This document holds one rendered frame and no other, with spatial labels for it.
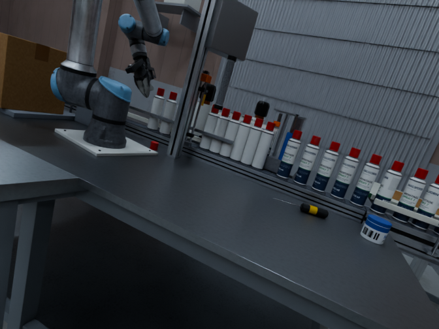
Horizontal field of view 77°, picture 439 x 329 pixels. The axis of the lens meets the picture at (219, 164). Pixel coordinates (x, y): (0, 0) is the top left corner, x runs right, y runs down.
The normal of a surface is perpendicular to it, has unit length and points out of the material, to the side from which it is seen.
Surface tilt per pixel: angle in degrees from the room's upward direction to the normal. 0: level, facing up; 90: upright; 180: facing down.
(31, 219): 90
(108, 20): 90
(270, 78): 90
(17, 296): 90
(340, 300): 0
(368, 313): 0
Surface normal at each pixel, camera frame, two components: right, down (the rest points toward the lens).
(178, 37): -0.54, 0.04
